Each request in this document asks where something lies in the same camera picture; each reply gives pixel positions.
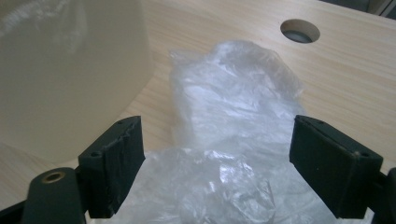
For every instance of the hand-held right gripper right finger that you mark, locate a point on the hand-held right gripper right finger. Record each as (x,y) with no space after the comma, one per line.
(333,165)

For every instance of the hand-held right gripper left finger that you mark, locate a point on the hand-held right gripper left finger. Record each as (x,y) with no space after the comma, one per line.
(113,168)

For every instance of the clear plastic bag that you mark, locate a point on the clear plastic bag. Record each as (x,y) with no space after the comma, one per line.
(230,140)

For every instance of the beige round container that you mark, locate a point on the beige round container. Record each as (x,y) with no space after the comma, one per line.
(68,77)

